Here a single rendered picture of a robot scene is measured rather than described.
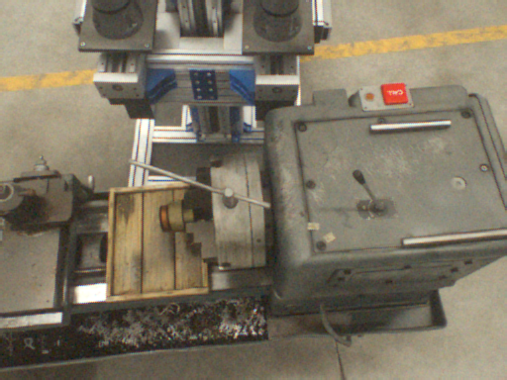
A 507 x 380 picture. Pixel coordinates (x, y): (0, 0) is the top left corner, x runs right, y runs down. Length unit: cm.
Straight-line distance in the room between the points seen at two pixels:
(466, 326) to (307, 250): 153
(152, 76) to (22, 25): 187
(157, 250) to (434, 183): 82
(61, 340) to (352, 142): 123
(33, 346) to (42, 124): 140
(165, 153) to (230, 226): 129
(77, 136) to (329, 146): 186
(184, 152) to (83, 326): 98
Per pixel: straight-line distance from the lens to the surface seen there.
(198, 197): 125
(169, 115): 250
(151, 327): 174
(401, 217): 116
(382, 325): 184
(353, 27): 317
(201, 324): 173
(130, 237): 153
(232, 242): 117
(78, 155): 274
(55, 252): 148
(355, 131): 124
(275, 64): 153
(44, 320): 150
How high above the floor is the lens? 230
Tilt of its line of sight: 66 degrees down
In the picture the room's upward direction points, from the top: 1 degrees clockwise
